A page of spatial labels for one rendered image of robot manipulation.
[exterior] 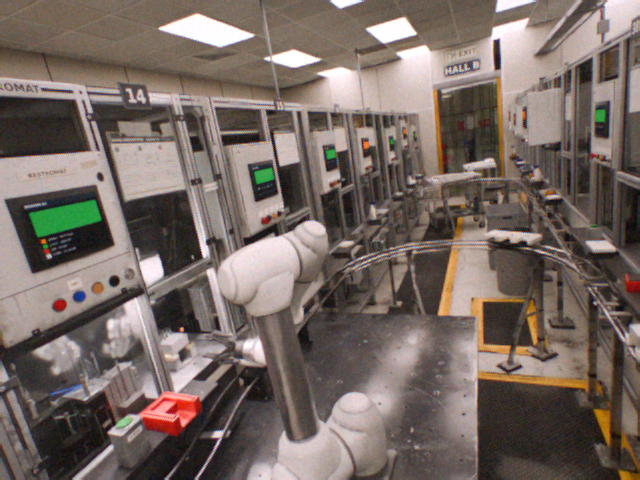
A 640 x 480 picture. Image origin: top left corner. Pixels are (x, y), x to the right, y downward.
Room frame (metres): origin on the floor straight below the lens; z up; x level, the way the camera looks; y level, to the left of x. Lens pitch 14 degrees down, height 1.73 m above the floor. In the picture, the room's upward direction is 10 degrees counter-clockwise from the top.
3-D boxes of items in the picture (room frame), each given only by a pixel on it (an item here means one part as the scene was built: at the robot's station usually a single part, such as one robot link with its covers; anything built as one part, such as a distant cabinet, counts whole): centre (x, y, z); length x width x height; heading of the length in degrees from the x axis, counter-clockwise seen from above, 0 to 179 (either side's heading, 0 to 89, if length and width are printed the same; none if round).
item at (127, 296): (1.08, 0.70, 1.37); 0.36 x 0.04 x 0.04; 155
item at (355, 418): (1.02, -0.03, 0.85); 0.18 x 0.16 x 0.22; 128
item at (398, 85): (9.71, -1.39, 1.65); 3.78 x 0.08 x 3.30; 65
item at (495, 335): (2.95, -1.49, 0.01); 1.00 x 0.55 x 0.01; 155
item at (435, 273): (5.51, -1.84, 0.01); 5.85 x 0.59 x 0.01; 155
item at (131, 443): (1.00, 0.67, 0.97); 0.08 x 0.08 x 0.12; 65
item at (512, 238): (2.64, -1.40, 0.84); 0.37 x 0.14 x 0.10; 33
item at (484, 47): (8.65, -3.68, 2.96); 1.23 x 0.08 x 0.68; 65
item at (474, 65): (8.60, -3.66, 2.82); 0.75 x 0.04 x 0.25; 65
